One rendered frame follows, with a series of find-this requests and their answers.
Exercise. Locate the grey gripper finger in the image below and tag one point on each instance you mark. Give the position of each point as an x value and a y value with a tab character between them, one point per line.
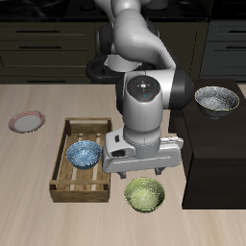
121	174
158	171

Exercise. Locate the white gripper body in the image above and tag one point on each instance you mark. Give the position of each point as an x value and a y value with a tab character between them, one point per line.
141	161

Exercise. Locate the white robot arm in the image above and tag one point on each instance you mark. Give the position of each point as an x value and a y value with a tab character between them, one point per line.
144	105

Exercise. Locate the green bowl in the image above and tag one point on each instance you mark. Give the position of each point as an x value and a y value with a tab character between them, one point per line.
144	194

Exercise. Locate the blue bowl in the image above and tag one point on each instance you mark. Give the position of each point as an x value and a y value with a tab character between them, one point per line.
84	154

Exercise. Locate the grey metallic bowl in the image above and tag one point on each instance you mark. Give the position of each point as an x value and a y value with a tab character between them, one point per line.
216	102

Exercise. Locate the pink rimmed white plate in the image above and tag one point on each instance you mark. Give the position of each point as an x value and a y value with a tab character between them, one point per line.
27	121

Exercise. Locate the wooden slat tray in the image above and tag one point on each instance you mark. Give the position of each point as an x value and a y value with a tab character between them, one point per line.
70	185

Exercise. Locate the dark wooden cabinet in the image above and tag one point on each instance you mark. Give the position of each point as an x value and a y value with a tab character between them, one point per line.
211	160

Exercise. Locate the dark kitchen cupboards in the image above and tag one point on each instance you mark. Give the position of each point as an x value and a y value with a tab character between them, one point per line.
48	48

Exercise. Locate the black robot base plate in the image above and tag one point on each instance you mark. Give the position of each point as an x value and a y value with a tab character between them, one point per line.
96	71

